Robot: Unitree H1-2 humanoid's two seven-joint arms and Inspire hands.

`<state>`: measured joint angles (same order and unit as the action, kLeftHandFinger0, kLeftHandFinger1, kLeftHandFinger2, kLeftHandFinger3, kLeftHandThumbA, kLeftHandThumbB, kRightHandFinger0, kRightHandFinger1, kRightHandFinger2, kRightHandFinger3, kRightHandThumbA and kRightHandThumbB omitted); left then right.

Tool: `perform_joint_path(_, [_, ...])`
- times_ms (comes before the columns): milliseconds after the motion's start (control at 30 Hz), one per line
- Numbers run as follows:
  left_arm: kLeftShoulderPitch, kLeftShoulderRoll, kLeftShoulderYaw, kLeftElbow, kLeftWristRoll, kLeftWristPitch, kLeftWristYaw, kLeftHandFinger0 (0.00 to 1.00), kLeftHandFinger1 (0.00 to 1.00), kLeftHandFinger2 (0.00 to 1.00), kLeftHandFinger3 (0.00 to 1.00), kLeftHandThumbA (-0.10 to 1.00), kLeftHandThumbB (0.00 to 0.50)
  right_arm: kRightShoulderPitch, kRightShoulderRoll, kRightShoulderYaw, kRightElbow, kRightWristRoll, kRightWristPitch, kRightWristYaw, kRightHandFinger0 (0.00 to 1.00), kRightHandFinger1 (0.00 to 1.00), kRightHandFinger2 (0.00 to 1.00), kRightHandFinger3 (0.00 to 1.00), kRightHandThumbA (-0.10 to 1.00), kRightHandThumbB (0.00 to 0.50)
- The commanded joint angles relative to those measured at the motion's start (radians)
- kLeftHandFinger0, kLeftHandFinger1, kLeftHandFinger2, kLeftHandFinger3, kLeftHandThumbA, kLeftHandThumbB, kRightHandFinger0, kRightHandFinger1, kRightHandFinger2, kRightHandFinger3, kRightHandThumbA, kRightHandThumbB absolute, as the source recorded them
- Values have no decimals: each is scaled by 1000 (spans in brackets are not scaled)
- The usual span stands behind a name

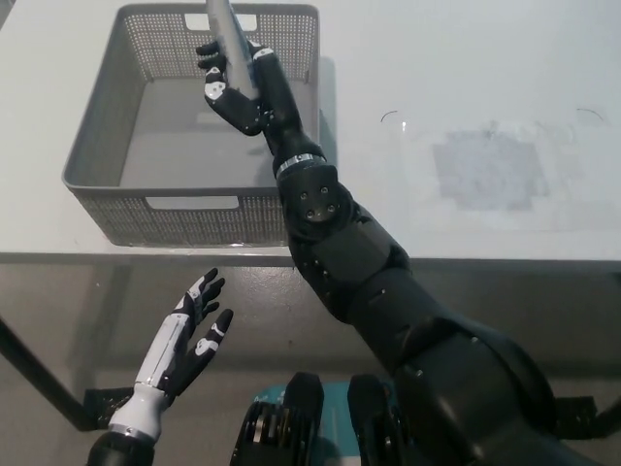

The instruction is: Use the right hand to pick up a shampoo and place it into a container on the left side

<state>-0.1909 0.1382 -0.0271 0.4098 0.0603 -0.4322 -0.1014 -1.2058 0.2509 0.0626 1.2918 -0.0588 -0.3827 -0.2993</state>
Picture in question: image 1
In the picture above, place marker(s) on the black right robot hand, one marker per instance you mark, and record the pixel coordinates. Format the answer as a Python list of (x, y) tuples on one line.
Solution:
[(279, 92)]

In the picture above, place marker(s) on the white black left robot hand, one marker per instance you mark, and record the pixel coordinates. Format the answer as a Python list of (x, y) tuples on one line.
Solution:
[(167, 349)]

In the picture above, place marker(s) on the white shampoo tube blue cap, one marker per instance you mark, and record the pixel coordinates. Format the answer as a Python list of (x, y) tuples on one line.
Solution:
[(233, 43)]

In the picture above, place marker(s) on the gray perforated plastic basket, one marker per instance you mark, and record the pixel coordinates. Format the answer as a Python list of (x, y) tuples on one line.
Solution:
[(170, 145)]

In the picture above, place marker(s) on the black table leg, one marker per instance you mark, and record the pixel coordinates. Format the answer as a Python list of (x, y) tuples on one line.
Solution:
[(39, 369), (611, 412)]

